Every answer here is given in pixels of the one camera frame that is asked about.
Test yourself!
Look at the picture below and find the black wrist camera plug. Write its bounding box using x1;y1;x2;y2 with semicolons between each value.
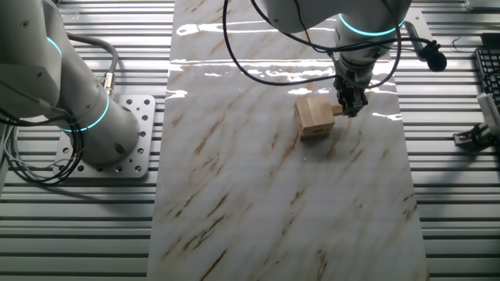
418;38;448;73

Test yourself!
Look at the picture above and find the grey base cable with connector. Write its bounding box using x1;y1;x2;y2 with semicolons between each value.
65;32;120;98

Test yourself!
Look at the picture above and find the black box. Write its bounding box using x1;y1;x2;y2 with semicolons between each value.
479;32;500;50

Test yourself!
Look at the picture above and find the white marble pattern mat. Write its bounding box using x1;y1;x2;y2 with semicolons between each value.
146;0;430;281

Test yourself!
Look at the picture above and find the silver depth camera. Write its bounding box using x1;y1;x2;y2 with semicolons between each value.
477;91;500;133

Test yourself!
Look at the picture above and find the black keyboard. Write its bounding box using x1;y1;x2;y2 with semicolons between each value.
473;46;500;108

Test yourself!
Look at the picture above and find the grey cable bundle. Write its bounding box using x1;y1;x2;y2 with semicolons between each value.
2;124;55;184

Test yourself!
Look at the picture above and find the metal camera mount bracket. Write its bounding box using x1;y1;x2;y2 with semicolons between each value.
452;123;494;149

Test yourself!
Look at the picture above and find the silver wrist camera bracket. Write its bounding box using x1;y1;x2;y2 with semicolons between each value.
401;7;434;62

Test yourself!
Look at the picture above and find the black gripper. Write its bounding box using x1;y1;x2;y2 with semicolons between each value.
332;73;372;119

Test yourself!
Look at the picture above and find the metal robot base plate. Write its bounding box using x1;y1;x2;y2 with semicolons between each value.
52;94;156;180

